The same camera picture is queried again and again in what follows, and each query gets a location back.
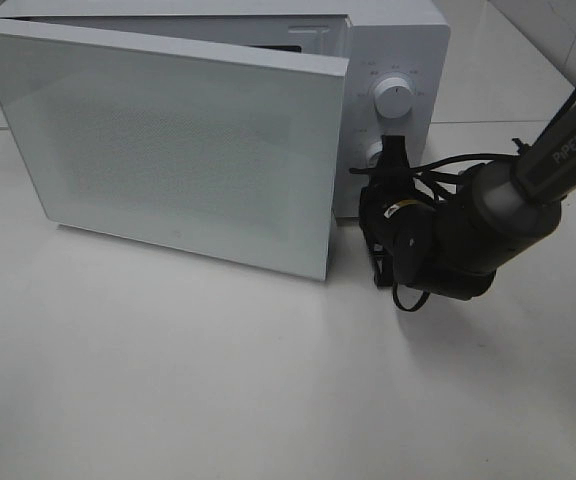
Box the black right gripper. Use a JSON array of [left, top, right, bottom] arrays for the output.
[[357, 135, 438, 289]]

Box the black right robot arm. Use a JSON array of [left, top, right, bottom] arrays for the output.
[[350, 87, 576, 312]]

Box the lower white timer knob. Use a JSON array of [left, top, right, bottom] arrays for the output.
[[366, 141, 383, 168]]

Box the upper white power knob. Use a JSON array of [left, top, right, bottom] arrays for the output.
[[373, 74, 414, 119]]

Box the white microwave oven body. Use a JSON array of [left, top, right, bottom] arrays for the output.
[[0, 1, 450, 218]]

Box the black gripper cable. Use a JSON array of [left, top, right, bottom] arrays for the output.
[[350, 152, 519, 314]]

